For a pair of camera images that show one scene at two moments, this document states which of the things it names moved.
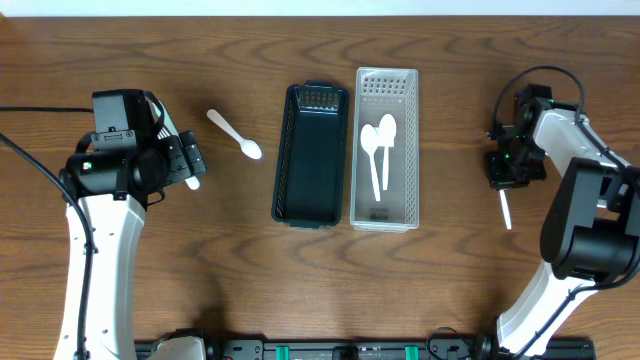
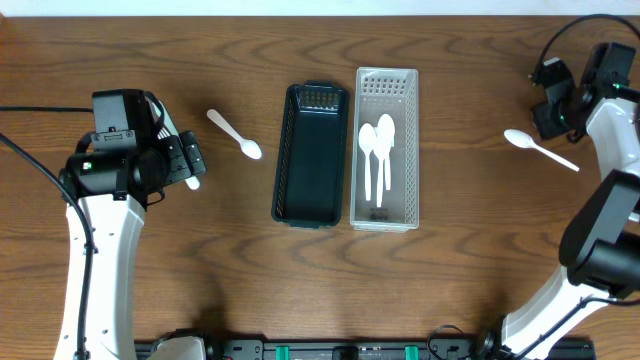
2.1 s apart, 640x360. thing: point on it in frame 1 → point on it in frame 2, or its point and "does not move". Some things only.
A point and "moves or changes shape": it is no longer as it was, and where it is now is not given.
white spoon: x=369 y=140 moves or changes shape
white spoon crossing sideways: x=387 y=133 does not move
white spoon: x=505 y=207 → x=385 y=134
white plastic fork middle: x=193 y=182 does not move
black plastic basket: x=311 y=155 does not move
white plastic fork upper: x=168 y=129 does not move
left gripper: x=189 y=160 does not move
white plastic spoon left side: x=248 y=146 does not move
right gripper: x=500 y=181 → x=543 y=117
